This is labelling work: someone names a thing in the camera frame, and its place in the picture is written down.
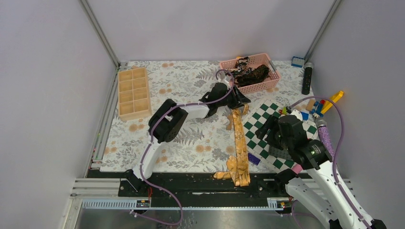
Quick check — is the green white chessboard mat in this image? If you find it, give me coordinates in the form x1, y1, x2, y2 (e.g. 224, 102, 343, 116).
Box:
241, 100, 319, 173

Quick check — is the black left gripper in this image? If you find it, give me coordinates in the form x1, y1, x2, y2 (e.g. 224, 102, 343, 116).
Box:
216, 85, 250, 110

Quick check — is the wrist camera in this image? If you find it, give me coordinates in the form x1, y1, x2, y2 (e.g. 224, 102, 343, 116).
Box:
217, 79, 232, 89
290, 109, 303, 121

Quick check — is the yellow patterned tie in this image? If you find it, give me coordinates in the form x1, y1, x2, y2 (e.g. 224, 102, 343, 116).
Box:
213, 104, 251, 187

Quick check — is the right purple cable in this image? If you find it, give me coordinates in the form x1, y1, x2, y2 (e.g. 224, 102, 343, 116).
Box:
289, 96, 373, 229

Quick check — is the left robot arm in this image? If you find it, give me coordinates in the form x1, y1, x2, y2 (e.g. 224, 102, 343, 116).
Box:
125, 83, 251, 196

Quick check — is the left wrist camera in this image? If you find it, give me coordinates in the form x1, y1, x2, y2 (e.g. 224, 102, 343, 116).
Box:
217, 79, 232, 89

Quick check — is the curved wooden block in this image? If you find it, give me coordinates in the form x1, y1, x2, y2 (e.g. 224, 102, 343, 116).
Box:
225, 114, 233, 131

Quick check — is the purple glitter tube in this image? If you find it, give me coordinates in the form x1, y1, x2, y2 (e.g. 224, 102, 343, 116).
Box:
315, 117, 335, 158

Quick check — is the wooden compartment tray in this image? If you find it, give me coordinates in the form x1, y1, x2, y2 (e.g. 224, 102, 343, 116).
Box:
117, 68, 152, 121

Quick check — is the pink marker pen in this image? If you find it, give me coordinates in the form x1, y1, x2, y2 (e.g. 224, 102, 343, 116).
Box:
291, 164, 303, 174

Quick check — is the blue white lego brick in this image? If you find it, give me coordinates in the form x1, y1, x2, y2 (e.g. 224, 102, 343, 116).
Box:
291, 56, 305, 68

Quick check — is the purple cable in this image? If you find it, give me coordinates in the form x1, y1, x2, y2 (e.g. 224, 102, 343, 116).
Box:
289, 96, 373, 229
139, 69, 235, 226

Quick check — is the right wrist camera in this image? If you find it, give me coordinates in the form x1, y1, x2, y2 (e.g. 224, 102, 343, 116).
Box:
290, 109, 303, 121

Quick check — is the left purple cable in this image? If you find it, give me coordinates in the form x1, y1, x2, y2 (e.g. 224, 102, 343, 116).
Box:
139, 69, 235, 226

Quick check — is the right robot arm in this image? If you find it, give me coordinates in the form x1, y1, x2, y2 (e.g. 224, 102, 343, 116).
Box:
255, 114, 386, 229

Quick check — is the purple lego brick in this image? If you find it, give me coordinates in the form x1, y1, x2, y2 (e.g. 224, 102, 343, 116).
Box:
248, 153, 261, 166

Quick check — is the black floral tie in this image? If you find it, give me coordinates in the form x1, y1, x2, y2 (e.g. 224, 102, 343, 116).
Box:
228, 57, 270, 87

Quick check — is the yellow triangle toy block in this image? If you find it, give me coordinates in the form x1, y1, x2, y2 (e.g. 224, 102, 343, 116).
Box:
320, 91, 344, 115

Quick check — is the pink plastic basket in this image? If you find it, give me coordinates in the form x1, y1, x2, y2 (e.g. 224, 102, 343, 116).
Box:
220, 53, 281, 94

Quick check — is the dark grey lego plate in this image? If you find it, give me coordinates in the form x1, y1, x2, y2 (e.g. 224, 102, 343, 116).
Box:
268, 146, 293, 161

